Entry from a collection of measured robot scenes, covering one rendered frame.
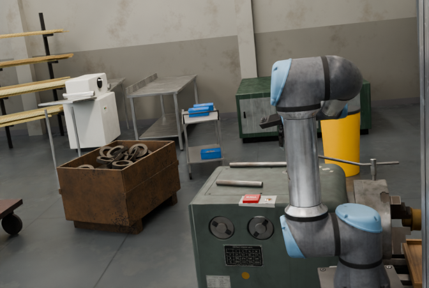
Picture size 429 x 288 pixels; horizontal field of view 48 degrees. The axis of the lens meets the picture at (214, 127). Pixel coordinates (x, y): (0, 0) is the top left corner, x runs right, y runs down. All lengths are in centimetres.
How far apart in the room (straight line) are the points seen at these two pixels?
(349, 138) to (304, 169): 438
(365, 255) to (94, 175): 360
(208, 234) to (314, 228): 66
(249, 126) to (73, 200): 337
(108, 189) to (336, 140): 261
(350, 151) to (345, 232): 439
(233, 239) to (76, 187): 316
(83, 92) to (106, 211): 360
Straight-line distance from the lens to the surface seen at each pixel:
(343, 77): 124
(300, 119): 124
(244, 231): 184
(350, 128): 562
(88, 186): 477
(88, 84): 797
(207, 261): 193
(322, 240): 132
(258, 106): 732
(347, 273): 139
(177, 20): 945
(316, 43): 934
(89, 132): 815
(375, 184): 199
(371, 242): 135
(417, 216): 205
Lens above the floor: 193
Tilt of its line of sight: 13 degrees down
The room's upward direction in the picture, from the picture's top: 6 degrees counter-clockwise
